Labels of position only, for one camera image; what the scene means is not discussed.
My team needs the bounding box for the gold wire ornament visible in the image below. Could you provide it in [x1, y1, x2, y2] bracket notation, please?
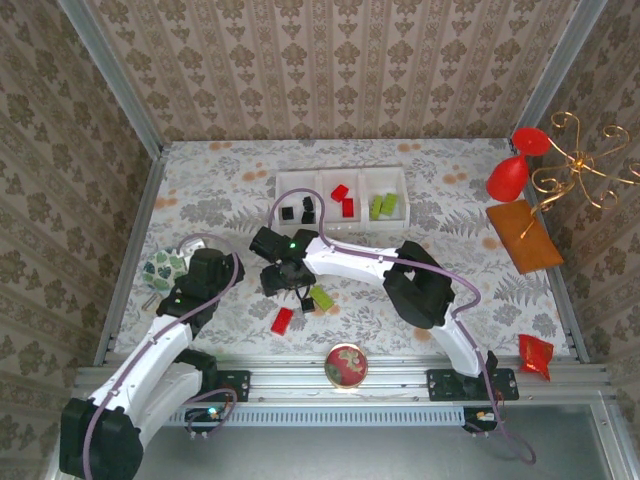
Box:
[519, 110, 640, 240]

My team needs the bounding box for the aluminium front rail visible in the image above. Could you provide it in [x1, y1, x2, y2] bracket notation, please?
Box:
[74, 362, 619, 404]

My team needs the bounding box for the red plastic goblet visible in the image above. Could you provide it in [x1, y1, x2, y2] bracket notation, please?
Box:
[485, 127, 551, 204]

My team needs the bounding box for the small black controller board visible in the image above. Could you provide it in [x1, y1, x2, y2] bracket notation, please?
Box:
[185, 407, 225, 435]
[463, 407, 499, 434]

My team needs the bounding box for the aluminium frame post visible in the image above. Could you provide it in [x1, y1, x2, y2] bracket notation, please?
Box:
[57, 0, 166, 156]
[517, 0, 609, 144]

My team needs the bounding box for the grey slotted cable duct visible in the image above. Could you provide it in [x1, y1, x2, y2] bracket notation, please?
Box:
[149, 405, 469, 429]

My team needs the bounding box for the round red floral tin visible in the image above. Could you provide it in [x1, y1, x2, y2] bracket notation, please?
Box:
[324, 343, 369, 390]

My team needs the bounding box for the white three-compartment container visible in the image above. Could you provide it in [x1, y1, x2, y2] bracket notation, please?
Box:
[274, 168, 411, 235]

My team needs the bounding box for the aluminium side rail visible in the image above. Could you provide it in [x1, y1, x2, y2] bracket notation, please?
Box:
[92, 147, 169, 366]
[507, 137, 592, 365]

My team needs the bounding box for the green leaf patterned bowl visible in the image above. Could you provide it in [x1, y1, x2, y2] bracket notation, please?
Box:
[142, 248, 187, 292]

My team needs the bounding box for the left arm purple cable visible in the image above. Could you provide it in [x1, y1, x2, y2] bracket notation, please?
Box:
[82, 232, 240, 479]

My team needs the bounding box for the floral tablecloth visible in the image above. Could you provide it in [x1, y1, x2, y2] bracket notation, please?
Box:
[117, 138, 574, 359]

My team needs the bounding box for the red foil packet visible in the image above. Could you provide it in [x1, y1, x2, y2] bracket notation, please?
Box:
[517, 333, 555, 382]

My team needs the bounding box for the grey metal base panel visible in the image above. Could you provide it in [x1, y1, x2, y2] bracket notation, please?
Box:
[47, 402, 631, 480]

